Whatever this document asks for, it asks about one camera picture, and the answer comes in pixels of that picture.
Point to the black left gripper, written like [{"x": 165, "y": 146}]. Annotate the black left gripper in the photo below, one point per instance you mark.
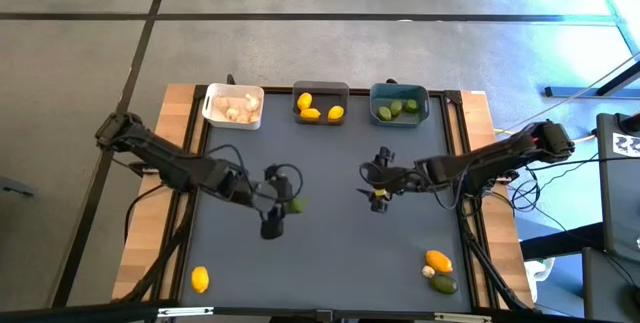
[{"x": 282, "y": 204}]

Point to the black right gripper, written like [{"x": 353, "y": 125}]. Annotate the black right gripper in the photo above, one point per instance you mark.
[{"x": 400, "y": 178}]

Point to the green lime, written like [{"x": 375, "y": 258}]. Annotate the green lime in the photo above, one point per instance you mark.
[{"x": 384, "y": 113}]

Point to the yellow lemon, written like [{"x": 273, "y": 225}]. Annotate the yellow lemon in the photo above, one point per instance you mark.
[
  {"x": 200, "y": 279},
  {"x": 304, "y": 100},
  {"x": 310, "y": 113}
]

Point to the small white garlic bulb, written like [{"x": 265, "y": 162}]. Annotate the small white garlic bulb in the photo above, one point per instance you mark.
[{"x": 428, "y": 271}]

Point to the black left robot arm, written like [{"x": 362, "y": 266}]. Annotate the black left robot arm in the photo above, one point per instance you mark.
[{"x": 170, "y": 160}]

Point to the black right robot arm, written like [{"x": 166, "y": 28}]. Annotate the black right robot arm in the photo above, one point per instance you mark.
[{"x": 490, "y": 155}]

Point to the teal plastic basket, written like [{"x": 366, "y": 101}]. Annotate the teal plastic basket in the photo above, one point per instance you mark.
[{"x": 400, "y": 122}]

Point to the white plastic basket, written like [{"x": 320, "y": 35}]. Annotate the white plastic basket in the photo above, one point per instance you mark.
[{"x": 235, "y": 126}]

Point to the grey plastic basket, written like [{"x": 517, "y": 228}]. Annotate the grey plastic basket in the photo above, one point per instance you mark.
[{"x": 322, "y": 100}]

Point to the large orange-yellow lemon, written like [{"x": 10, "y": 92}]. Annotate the large orange-yellow lemon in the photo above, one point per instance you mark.
[{"x": 439, "y": 261}]

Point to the white crumpled object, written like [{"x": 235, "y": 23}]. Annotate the white crumpled object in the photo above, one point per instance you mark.
[{"x": 537, "y": 270}]

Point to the dark grey case, marker label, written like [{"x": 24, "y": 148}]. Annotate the dark grey case, marker label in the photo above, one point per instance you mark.
[{"x": 620, "y": 203}]

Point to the dark grey equipment case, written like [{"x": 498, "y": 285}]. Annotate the dark grey equipment case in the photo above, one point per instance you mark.
[{"x": 610, "y": 288}]

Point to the black stand foot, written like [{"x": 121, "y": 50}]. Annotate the black stand foot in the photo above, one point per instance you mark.
[{"x": 620, "y": 79}]

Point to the grey flat object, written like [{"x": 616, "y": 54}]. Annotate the grey flat object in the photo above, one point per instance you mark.
[{"x": 12, "y": 187}]

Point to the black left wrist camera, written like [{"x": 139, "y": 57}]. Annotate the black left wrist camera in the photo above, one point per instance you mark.
[{"x": 279, "y": 178}]

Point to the black metal table frame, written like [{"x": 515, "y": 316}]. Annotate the black metal table frame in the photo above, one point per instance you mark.
[{"x": 359, "y": 91}]

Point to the silver metal bracket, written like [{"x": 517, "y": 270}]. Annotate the silver metal bracket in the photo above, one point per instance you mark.
[
  {"x": 185, "y": 311},
  {"x": 462, "y": 317}
]

